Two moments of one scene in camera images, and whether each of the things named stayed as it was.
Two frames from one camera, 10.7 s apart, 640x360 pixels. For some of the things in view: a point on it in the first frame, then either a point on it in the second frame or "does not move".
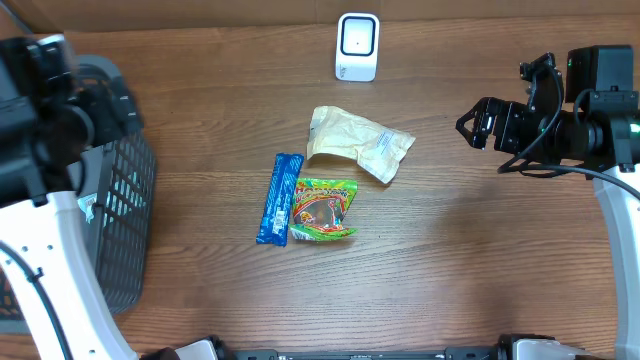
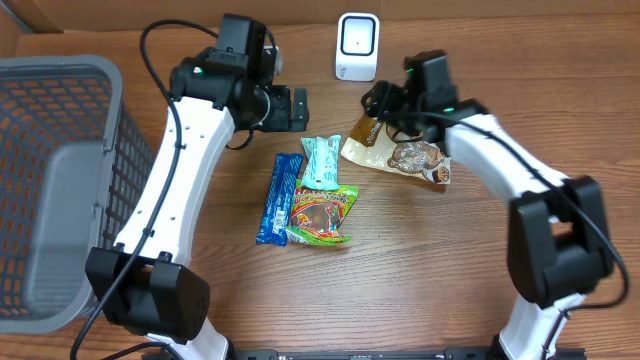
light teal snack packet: [86, 205] → [322, 168]
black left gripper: [101, 101] → [281, 117]
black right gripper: [508, 113] → [378, 104]
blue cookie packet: [274, 222] does not move
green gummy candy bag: [318, 209] does not move
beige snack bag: [335, 132] → [371, 143]
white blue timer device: [357, 47] does not move
